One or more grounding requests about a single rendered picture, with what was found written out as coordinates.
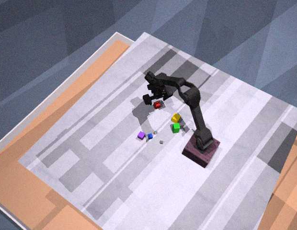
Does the yellow block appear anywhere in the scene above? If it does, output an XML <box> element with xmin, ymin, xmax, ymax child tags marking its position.
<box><xmin>171</xmin><ymin>113</ymin><xmax>181</xmax><ymax>123</ymax></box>

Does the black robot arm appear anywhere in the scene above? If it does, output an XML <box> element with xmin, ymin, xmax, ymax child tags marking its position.
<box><xmin>145</xmin><ymin>71</ymin><xmax>214</xmax><ymax>154</ymax></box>

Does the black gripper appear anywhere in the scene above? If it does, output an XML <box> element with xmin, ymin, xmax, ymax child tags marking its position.
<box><xmin>143</xmin><ymin>87</ymin><xmax>173</xmax><ymax>105</ymax></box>

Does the red block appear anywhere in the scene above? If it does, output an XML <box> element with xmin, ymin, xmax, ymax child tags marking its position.
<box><xmin>154</xmin><ymin>101</ymin><xmax>160</xmax><ymax>109</ymax></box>

